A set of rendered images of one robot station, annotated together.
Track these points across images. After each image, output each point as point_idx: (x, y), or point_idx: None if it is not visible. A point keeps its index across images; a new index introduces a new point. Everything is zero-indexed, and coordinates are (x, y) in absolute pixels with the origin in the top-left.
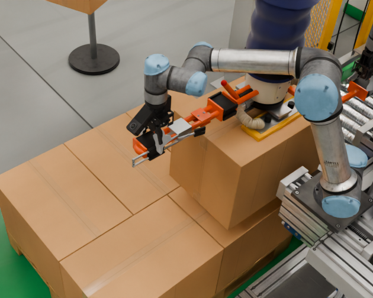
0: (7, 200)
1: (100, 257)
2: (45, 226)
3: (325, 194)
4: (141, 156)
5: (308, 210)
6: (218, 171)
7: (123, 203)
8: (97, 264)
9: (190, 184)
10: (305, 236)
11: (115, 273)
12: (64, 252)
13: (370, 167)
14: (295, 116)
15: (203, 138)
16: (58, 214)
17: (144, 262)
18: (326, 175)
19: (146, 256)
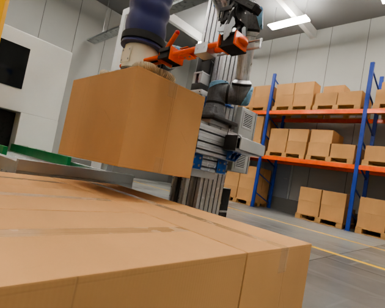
0: (49, 294)
1: (222, 233)
2: (174, 250)
3: (247, 88)
4: (29, 192)
5: (214, 129)
6: (186, 113)
7: (121, 211)
8: (234, 236)
9: (151, 155)
10: (212, 153)
11: (241, 232)
12: (226, 247)
13: None
14: None
15: (172, 85)
16: (140, 239)
17: (216, 222)
18: (249, 74)
19: (207, 220)
